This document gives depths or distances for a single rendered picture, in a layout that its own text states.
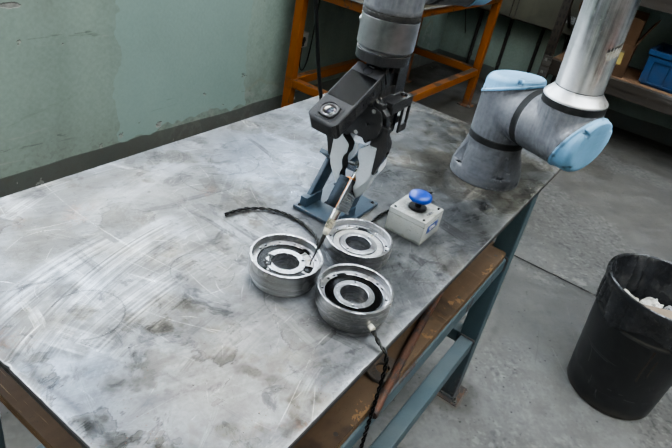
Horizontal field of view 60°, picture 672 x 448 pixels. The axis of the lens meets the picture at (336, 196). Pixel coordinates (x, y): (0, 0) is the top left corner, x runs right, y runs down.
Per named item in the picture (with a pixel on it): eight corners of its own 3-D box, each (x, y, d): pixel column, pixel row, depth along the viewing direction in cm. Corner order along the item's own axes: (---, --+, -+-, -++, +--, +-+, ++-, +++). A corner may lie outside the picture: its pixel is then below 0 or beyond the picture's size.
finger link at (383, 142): (387, 175, 80) (396, 115, 76) (381, 179, 79) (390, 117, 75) (358, 165, 82) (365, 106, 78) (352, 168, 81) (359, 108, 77)
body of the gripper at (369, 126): (405, 134, 83) (426, 52, 77) (375, 150, 77) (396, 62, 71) (361, 115, 87) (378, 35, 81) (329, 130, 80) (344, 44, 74)
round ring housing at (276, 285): (279, 311, 78) (283, 288, 76) (231, 270, 84) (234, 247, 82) (333, 283, 85) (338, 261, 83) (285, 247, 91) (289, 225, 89)
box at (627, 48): (632, 82, 368) (659, 23, 349) (556, 59, 385) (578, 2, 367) (638, 71, 399) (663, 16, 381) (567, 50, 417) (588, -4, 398)
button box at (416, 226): (419, 246, 98) (426, 222, 95) (384, 227, 101) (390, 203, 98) (440, 228, 104) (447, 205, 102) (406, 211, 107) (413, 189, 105)
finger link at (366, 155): (388, 192, 86) (397, 135, 82) (368, 206, 82) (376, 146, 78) (370, 186, 88) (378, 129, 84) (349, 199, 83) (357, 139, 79)
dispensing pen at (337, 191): (296, 256, 82) (350, 150, 82) (308, 259, 86) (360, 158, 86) (308, 263, 81) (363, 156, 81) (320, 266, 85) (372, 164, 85)
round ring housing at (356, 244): (381, 286, 87) (387, 265, 85) (314, 267, 88) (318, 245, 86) (391, 249, 96) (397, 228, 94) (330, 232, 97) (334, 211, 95)
